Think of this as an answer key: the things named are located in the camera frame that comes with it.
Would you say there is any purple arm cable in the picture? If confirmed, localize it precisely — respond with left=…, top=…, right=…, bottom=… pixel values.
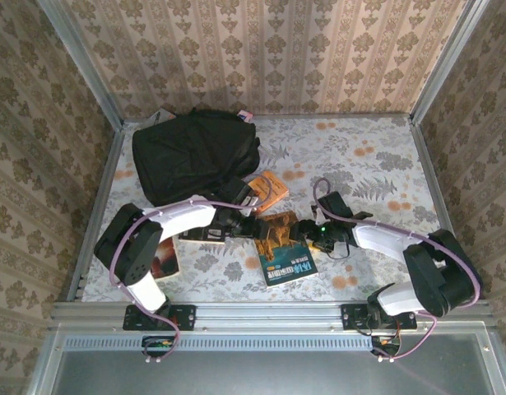
left=112, top=174, right=278, bottom=365
left=313, top=177, right=483, bottom=363

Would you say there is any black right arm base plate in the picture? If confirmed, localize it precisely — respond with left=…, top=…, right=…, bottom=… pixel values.
left=341, top=303, right=417, bottom=332

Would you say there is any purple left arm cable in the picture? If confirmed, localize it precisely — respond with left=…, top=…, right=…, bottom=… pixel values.
left=112, top=174, right=278, bottom=365

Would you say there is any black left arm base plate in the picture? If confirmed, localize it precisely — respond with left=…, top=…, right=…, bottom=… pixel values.
left=123, top=304, right=197, bottom=332

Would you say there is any teal landscape cover book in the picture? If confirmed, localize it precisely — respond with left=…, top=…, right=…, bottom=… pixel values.
left=254, top=211, right=319, bottom=289

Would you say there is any floral table cover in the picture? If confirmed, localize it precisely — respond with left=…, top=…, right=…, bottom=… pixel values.
left=81, top=117, right=466, bottom=304

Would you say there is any aluminium corner post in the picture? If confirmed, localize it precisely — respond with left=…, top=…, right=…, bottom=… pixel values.
left=408, top=0, right=499, bottom=124
left=36, top=0, right=126, bottom=128

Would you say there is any black backpack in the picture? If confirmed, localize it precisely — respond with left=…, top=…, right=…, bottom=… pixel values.
left=132, top=107, right=262, bottom=207

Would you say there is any thin aluminium wall rail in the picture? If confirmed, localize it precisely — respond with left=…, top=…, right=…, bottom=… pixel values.
left=123, top=114, right=414, bottom=123

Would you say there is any steel sheet panel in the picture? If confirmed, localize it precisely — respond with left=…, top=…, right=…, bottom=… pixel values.
left=28, top=327, right=506, bottom=395

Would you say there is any slotted grey cable duct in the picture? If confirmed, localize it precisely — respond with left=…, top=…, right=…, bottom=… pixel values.
left=65, top=335, right=379, bottom=351

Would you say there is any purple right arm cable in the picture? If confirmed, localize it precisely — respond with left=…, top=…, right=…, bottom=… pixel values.
left=313, top=177, right=483, bottom=363

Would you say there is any dark red paperback book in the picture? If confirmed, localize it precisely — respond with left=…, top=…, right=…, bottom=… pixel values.
left=151, top=238, right=182, bottom=281

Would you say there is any black cable connector block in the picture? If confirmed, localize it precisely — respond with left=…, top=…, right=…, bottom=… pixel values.
left=141, top=335, right=176, bottom=358
left=370, top=335, right=402, bottom=358

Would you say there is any grey case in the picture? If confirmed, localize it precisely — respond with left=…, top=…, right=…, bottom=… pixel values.
left=147, top=109, right=175, bottom=127

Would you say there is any black book with barcode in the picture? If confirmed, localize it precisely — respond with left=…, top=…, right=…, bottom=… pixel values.
left=177, top=224, right=228, bottom=244

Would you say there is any aluminium side rail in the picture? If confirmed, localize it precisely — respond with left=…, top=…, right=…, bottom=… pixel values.
left=408, top=117, right=476, bottom=300
left=67, top=121, right=126, bottom=304

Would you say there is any aluminium frame rail with mounts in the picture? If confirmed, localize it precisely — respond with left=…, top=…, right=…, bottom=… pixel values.
left=50, top=301, right=494, bottom=330

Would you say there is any orange cover book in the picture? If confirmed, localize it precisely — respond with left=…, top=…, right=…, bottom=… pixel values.
left=246, top=170, right=290, bottom=209

